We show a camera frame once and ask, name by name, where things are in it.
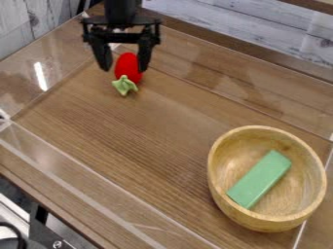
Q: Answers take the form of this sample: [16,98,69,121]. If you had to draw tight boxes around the red plush strawberry green leaves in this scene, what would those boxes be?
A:
[112,53,143,96]

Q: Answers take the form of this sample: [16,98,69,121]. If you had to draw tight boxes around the green rectangular block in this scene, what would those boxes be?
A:
[226,150,291,209]

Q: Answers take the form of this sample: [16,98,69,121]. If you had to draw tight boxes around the light wooden bowl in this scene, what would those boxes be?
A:
[207,125,327,232]

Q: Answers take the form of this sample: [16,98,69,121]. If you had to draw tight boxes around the black table leg bracket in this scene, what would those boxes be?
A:
[26,203,78,249]

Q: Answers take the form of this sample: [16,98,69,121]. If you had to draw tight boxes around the clear acrylic tray barrier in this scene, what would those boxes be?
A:
[0,20,333,249]

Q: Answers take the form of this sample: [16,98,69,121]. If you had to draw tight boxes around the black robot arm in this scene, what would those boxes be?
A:
[80,0,161,72]

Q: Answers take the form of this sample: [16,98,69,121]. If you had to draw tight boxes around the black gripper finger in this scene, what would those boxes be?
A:
[90,38,113,72]
[137,38,153,72]

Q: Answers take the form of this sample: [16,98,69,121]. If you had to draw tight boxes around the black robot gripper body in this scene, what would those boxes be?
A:
[80,17,161,44]

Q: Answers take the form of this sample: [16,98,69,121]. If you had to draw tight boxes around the black cable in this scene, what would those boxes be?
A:
[0,221,28,249]

